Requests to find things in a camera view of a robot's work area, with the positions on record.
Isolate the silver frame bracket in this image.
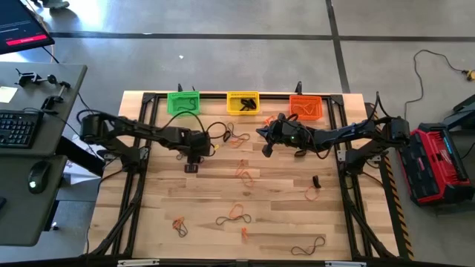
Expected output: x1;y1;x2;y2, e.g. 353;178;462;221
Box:
117;258;160;267
324;260;367;267

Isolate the orange plastic basket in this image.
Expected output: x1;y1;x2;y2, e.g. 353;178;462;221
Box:
288;94;324;122

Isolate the white paper sheet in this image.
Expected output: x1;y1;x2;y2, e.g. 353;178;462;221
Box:
62;159;101;186

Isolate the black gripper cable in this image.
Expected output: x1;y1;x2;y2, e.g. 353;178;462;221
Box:
296;125;335;160
162;110;230;146

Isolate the pale paper note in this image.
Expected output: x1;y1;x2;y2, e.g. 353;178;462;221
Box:
0;85;19;104

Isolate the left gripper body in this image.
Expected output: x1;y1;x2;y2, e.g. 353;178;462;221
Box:
172;126;212;159

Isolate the black backlit keyboard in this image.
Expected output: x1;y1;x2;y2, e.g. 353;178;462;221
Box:
0;110;45;150

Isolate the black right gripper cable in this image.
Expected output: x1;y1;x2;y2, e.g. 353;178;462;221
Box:
296;125;335;160

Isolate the green plastic basket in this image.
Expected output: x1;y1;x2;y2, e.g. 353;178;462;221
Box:
166;90;201;117

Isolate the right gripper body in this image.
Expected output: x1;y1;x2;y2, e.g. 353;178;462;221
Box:
272;119;315;148

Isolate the black desk leg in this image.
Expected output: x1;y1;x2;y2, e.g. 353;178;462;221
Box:
55;136;106;178

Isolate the black desk clamp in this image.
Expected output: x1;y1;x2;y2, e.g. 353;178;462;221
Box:
14;68;59;88
39;80;72;112

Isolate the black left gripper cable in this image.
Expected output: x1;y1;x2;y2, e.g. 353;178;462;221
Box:
162;110;230;146

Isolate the yellow black hazard strip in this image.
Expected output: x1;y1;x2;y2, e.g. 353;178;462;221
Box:
370;103;416;261

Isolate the black computer mouse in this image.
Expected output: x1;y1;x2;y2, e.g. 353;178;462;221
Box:
27;159;53;195

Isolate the black desk cable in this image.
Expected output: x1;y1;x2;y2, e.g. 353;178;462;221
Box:
76;92;96;114

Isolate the black floor cable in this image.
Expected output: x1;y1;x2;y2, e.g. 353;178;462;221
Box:
403;49;467;123

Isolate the yellow plastic basket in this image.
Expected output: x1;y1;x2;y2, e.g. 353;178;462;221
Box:
226;90;261;116

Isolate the grey desk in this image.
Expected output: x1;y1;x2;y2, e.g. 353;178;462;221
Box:
0;62;88;248

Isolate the red and black tool box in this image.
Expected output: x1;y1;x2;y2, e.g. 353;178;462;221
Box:
399;122;475;207

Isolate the dark blue equipment case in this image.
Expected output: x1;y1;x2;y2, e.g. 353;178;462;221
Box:
441;93;475;131

